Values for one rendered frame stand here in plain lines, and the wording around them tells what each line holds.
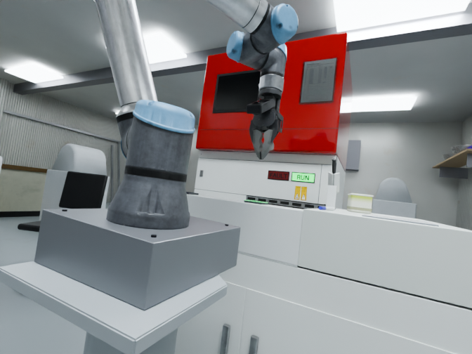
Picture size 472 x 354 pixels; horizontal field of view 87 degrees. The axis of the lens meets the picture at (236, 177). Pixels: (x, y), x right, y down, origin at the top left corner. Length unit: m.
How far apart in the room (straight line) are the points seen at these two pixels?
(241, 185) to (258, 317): 0.83
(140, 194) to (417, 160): 7.09
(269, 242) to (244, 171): 0.78
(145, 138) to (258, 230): 0.40
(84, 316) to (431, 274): 0.62
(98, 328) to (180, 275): 0.12
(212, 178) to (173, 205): 1.07
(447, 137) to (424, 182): 1.15
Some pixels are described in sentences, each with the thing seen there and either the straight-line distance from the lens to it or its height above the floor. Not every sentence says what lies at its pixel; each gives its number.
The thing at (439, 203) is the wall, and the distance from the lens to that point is 7.31.
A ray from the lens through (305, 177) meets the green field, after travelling 1.30.
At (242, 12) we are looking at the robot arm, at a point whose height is 1.39.
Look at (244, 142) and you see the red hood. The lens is 1.39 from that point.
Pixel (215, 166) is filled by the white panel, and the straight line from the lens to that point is 1.51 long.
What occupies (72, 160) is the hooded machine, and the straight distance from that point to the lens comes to 4.45.
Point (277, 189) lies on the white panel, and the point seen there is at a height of 1.03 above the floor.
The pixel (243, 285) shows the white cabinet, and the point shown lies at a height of 0.73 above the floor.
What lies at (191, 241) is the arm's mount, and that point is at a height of 0.90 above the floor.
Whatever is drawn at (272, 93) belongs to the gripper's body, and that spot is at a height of 1.29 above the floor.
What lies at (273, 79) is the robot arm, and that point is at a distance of 0.80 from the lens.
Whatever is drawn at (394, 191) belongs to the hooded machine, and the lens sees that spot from 6.32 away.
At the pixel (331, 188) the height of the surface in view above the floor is 1.04.
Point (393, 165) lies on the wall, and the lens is 7.24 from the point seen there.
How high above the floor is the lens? 0.99
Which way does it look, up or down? 3 degrees up
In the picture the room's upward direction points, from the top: 7 degrees clockwise
